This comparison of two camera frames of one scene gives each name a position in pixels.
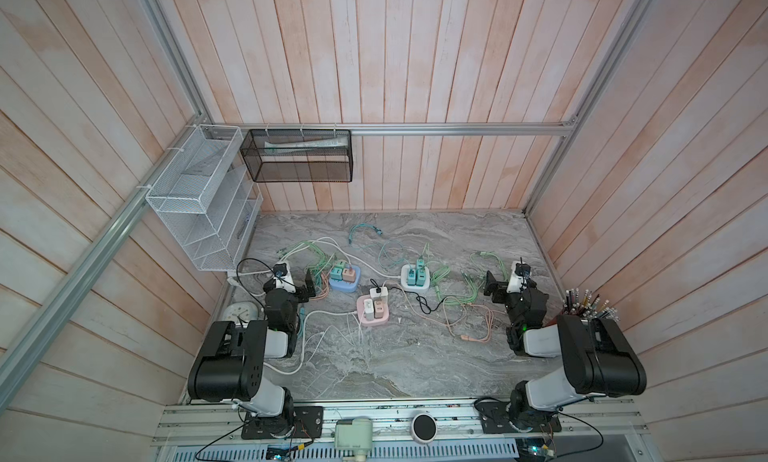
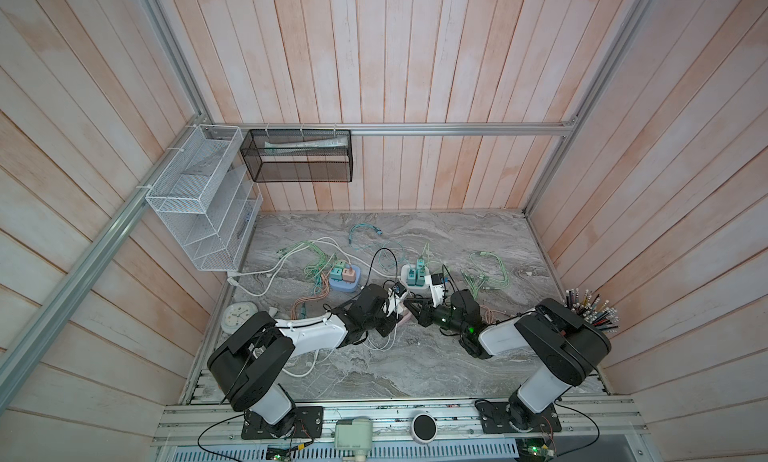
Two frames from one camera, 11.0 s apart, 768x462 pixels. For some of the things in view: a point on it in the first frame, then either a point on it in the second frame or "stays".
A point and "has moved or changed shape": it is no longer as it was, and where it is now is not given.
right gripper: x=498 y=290 -> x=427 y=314
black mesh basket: x=299 y=155 stays
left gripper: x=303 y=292 -> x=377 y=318
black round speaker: x=424 y=427 stays
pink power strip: x=360 y=305 has moved or changed shape
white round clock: x=240 y=313 stays
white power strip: x=413 y=288 stays
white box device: x=353 y=437 stays
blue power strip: x=344 y=285 stays
